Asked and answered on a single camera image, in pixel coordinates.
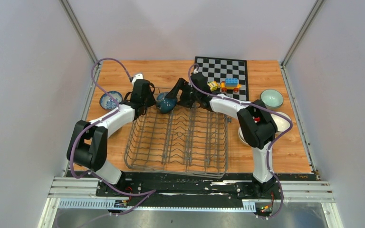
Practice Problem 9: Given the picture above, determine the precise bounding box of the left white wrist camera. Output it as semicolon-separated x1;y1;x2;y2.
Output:
131;73;144;84

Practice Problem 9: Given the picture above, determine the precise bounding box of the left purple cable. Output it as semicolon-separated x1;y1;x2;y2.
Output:
69;57;156;197

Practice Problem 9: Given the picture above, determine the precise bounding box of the beige bowl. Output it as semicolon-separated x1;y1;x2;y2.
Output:
238;128;249;146

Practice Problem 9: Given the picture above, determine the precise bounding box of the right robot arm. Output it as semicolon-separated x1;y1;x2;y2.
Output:
165;73;277;199

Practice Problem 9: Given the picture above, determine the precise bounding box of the teal white bowl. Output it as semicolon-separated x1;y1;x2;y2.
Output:
271;114;290;134

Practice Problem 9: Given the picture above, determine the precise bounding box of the black white chessboard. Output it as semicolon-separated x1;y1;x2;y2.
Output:
194;56;250;101

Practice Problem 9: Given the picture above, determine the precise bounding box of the white blue floral bowl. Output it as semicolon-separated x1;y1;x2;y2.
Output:
99;91;123;111

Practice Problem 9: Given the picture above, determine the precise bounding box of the light teal checked bowl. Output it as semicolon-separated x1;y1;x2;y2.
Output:
260;89;284;110

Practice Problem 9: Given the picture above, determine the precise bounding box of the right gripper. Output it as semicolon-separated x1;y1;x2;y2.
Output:
165;78;201;109

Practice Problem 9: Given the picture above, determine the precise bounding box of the blue orange toy car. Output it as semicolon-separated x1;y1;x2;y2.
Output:
220;78;241;93

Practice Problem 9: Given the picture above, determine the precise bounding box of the yellow toy block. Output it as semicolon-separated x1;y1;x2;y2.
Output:
207;81;221;92

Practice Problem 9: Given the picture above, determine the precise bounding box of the dark blue bowl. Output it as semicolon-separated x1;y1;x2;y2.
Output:
155;92;177;114

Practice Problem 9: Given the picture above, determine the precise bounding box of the grey wire dish rack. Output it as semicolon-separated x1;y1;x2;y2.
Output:
124;103;228;178

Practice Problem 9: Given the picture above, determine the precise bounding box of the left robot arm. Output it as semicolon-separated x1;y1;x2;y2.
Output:
67;79;156;196

